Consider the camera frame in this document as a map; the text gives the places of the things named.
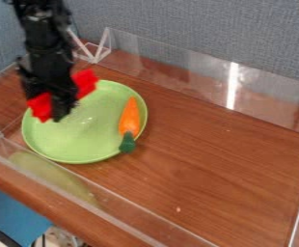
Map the green plate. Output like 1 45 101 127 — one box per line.
19 80 148 164

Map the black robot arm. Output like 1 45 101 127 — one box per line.
2 0 78 123

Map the blue object under table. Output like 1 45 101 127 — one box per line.
0 191 53 247

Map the orange toy carrot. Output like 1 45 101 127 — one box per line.
118 96 140 153

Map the red rectangular block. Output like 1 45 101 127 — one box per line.
26 69 98 123

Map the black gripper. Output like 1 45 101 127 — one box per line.
17 44 77 123

